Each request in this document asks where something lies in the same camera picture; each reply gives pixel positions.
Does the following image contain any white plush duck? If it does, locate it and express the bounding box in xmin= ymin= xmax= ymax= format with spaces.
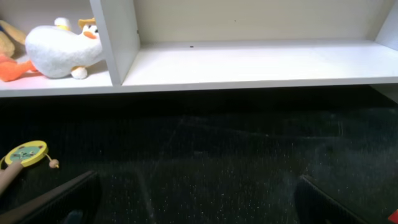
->
xmin=0 ymin=17 xmax=104 ymax=83

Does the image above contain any white shelf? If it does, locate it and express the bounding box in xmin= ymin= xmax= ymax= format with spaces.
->
xmin=0 ymin=0 xmax=398 ymax=103

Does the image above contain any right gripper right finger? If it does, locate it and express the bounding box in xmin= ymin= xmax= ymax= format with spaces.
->
xmin=293 ymin=174 xmax=371 ymax=224

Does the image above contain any yellow rattle drum toy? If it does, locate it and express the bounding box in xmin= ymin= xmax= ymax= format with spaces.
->
xmin=0 ymin=139 xmax=60 ymax=196

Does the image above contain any yellow plush duck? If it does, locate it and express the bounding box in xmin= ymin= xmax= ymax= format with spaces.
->
xmin=0 ymin=19 xmax=27 ymax=59

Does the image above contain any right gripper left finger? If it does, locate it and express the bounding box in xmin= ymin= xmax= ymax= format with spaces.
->
xmin=0 ymin=169 xmax=103 ymax=224

